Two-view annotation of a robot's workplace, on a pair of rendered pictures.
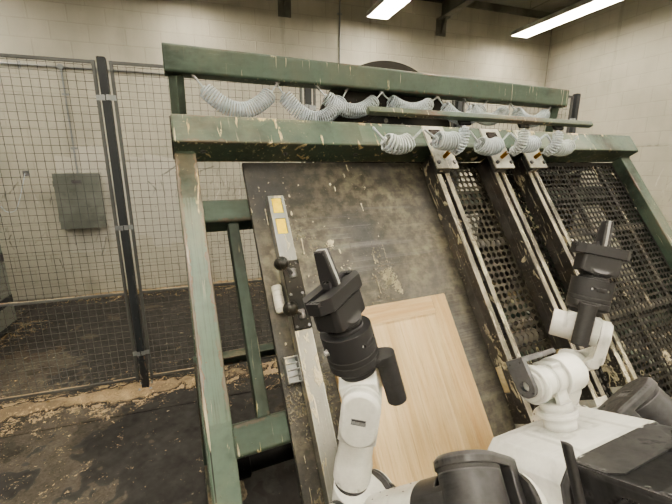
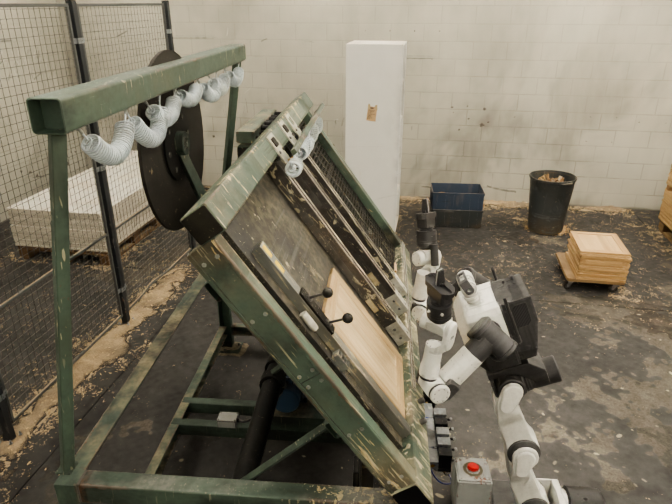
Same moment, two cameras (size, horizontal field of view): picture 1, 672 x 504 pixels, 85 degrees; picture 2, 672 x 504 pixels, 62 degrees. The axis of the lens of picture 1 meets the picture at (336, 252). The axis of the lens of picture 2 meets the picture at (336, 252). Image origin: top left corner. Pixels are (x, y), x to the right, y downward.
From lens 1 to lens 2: 176 cm
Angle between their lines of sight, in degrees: 59
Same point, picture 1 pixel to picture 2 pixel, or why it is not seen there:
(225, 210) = not seen: hidden behind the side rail
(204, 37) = not seen: outside the picture
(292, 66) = (135, 87)
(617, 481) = (514, 301)
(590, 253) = (427, 218)
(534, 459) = (487, 312)
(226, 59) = (100, 99)
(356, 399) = (453, 327)
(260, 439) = not seen: hidden behind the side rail
